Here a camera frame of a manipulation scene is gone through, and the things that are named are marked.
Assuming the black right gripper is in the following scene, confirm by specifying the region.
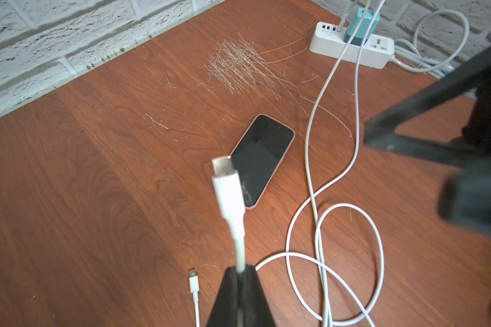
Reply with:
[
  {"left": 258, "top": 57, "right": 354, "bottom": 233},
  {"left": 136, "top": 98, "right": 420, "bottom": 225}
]
[{"left": 364, "top": 47, "right": 491, "bottom": 237}]

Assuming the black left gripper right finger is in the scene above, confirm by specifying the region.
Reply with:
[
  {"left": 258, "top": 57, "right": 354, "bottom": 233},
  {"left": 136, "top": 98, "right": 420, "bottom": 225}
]
[{"left": 237, "top": 265, "right": 276, "bottom": 327}]

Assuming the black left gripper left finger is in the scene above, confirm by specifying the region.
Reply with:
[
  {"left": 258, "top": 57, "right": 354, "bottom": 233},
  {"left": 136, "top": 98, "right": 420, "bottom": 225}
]
[{"left": 206, "top": 267, "right": 239, "bottom": 327}]

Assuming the white USB-C charging cable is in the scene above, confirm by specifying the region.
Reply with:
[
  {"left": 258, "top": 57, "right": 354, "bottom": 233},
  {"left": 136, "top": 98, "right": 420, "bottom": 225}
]
[{"left": 211, "top": 0, "right": 387, "bottom": 327}]

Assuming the teal charger plug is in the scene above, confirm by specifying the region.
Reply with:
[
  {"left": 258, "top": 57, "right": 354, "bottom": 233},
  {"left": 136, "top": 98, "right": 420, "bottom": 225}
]
[{"left": 344, "top": 8, "right": 381, "bottom": 46}]

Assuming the white power strip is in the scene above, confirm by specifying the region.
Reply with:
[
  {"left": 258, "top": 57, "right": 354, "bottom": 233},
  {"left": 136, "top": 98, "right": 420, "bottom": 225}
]
[{"left": 308, "top": 21, "right": 396, "bottom": 70}]

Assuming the white lightning charging cable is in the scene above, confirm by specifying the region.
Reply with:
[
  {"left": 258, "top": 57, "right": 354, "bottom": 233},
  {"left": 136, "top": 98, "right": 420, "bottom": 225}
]
[{"left": 187, "top": 0, "right": 373, "bottom": 327}]

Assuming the white power strip cord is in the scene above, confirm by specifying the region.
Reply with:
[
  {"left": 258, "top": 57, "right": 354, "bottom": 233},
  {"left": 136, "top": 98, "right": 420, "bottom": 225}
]
[{"left": 388, "top": 9, "right": 475, "bottom": 101}]

